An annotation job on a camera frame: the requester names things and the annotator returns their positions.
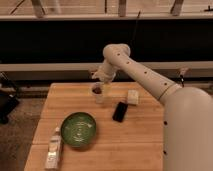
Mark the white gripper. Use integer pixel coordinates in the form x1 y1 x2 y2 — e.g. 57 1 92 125
92 66 116 84

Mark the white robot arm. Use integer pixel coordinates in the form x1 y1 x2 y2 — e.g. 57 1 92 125
94 44 213 171

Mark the small white box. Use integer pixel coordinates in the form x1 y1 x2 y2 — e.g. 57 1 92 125
127 90 139 105

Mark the black phone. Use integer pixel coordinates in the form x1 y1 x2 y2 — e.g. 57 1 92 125
112 102 128 122

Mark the green bowl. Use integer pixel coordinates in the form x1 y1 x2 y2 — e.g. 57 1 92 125
61 112 96 148

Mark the white plastic bottle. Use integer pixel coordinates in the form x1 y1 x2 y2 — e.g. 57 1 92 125
45 127 62 171

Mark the black object at left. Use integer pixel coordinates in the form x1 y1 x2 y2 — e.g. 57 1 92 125
0 72 20 124

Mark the black hanging cable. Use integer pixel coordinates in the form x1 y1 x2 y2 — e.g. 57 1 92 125
129 9 142 46

